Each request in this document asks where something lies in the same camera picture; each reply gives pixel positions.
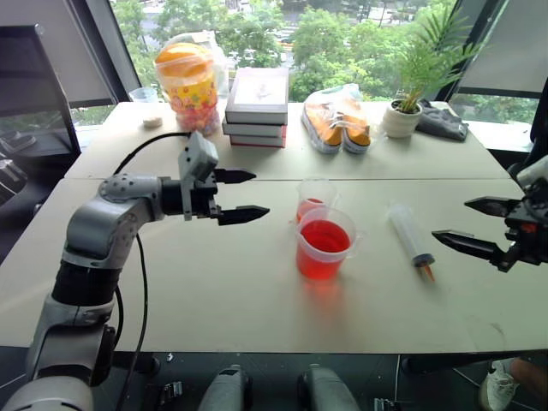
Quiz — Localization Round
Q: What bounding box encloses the green palm plant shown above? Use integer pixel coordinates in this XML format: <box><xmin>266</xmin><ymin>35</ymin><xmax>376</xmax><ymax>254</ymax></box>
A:
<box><xmin>396</xmin><ymin>6</ymin><xmax>483</xmax><ymax>113</ymax></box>

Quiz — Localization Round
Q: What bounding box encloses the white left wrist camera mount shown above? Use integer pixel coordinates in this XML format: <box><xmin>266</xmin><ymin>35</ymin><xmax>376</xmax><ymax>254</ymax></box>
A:
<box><xmin>177</xmin><ymin>130</ymin><xmax>220</xmax><ymax>222</ymax></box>

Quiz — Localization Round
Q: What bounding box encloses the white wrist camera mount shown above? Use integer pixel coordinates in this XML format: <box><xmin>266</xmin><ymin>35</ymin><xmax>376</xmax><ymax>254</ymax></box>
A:
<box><xmin>177</xmin><ymin>130</ymin><xmax>220</xmax><ymax>222</ymax></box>
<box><xmin>515</xmin><ymin>154</ymin><xmax>548</xmax><ymax>190</ymax></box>

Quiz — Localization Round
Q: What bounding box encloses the small beaker of red liquid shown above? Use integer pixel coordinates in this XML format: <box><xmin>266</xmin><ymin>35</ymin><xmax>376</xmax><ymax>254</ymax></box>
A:
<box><xmin>295</xmin><ymin>178</ymin><xmax>340</xmax><ymax>224</ymax></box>

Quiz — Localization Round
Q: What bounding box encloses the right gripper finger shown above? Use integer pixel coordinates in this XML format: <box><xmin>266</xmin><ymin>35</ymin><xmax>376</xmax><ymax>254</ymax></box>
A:
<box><xmin>431</xmin><ymin>229</ymin><xmax>511</xmax><ymax>267</ymax></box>
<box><xmin>463</xmin><ymin>195</ymin><xmax>521</xmax><ymax>218</ymax></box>

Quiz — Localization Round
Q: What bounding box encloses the grey rounded robot leg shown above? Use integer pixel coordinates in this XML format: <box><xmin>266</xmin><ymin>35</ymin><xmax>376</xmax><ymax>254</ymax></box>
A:
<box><xmin>198</xmin><ymin>364</ymin><xmax>254</xmax><ymax>411</ymax></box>
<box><xmin>297</xmin><ymin>363</ymin><xmax>361</xmax><ymax>411</ymax></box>

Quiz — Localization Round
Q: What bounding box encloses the bystander bare leg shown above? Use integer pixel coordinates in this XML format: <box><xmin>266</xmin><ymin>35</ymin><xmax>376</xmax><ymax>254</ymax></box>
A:
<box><xmin>510</xmin><ymin>356</ymin><xmax>548</xmax><ymax>388</ymax></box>

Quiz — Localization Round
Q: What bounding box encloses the thin book dark spine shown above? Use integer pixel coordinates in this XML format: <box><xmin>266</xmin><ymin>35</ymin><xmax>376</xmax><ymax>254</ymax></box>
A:
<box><xmin>221</xmin><ymin>119</ymin><xmax>289</xmax><ymax>139</ymax></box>

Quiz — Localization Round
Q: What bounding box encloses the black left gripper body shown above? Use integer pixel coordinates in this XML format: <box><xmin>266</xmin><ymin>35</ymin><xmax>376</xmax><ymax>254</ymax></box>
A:
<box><xmin>191</xmin><ymin>170</ymin><xmax>223</xmax><ymax>220</ymax></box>

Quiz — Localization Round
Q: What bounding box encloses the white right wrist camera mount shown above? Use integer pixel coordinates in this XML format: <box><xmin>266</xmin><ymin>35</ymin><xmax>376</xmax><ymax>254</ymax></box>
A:
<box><xmin>515</xmin><ymin>154</ymin><xmax>548</xmax><ymax>190</ymax></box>

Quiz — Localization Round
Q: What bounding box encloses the orange canvas shoe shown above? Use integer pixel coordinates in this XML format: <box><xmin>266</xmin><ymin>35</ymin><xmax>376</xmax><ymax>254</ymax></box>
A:
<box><xmin>302</xmin><ymin>102</ymin><xmax>345</xmax><ymax>155</ymax></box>
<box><xmin>340</xmin><ymin>109</ymin><xmax>372</xmax><ymax>154</ymax></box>

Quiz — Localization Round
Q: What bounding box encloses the clear plastic syringe orange tip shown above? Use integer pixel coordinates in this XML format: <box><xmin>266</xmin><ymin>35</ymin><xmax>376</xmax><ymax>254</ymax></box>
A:
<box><xmin>386</xmin><ymin>202</ymin><xmax>438</xmax><ymax>283</ymax></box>

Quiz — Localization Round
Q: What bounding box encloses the candy jar orange lid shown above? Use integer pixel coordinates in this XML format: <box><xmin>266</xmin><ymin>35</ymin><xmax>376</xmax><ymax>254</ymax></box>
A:
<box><xmin>154</xmin><ymin>41</ymin><xmax>220</xmax><ymax>138</ymax></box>

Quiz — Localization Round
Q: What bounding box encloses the thick white cover book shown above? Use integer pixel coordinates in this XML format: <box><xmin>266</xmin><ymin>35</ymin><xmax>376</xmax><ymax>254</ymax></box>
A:
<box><xmin>223</xmin><ymin>67</ymin><xmax>290</xmax><ymax>127</ymax></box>

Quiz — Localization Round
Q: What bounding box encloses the large beaker of red liquid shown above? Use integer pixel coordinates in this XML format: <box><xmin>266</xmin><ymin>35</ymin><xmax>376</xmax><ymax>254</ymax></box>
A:
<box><xmin>295</xmin><ymin>206</ymin><xmax>366</xmax><ymax>282</ymax></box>

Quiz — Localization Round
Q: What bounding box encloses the white sneaker of bystander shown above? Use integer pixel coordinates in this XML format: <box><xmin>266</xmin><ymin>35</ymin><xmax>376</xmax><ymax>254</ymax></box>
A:
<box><xmin>478</xmin><ymin>358</ymin><xmax>521</xmax><ymax>411</ymax></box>

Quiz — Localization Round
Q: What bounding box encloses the black computer monitor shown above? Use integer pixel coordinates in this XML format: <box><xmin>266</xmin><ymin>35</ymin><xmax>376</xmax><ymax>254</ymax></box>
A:
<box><xmin>0</xmin><ymin>24</ymin><xmax>83</xmax><ymax>160</ymax></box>

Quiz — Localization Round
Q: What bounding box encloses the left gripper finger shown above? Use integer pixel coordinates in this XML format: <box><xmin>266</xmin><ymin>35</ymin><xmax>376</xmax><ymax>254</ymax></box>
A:
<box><xmin>216</xmin><ymin>205</ymin><xmax>271</xmax><ymax>227</ymax></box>
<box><xmin>213</xmin><ymin>168</ymin><xmax>258</xmax><ymax>186</ymax></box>

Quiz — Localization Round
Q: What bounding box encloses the grey crumpled cloth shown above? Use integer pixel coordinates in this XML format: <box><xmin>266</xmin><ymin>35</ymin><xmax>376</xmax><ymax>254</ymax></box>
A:
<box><xmin>415</xmin><ymin>99</ymin><xmax>470</xmax><ymax>143</ymax></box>

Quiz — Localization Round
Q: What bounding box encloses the book red spine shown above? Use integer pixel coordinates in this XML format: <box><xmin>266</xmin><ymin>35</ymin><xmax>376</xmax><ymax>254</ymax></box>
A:
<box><xmin>229</xmin><ymin>133</ymin><xmax>288</xmax><ymax>149</ymax></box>

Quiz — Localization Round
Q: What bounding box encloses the white ribbed plant pot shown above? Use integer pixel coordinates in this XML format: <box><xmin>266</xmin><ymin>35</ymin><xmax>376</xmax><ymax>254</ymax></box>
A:
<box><xmin>381</xmin><ymin>98</ymin><xmax>424</xmax><ymax>140</ymax></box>

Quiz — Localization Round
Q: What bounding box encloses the empty clear measuring cup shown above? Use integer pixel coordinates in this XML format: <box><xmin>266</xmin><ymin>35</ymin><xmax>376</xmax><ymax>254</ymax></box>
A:
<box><xmin>128</xmin><ymin>86</ymin><xmax>159</xmax><ymax>104</ymax></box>

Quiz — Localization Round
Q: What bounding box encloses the clear plastic shoe bag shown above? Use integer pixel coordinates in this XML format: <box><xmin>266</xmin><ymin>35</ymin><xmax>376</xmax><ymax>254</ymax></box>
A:
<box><xmin>301</xmin><ymin>83</ymin><xmax>374</xmax><ymax>156</ymax></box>

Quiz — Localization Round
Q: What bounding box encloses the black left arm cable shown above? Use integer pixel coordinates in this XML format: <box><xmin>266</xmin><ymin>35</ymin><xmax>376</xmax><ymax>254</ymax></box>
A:
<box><xmin>111</xmin><ymin>131</ymin><xmax>193</xmax><ymax>411</ymax></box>

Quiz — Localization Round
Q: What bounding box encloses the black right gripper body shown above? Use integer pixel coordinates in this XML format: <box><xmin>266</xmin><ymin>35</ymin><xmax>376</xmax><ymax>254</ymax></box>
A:
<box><xmin>497</xmin><ymin>187</ymin><xmax>548</xmax><ymax>274</ymax></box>

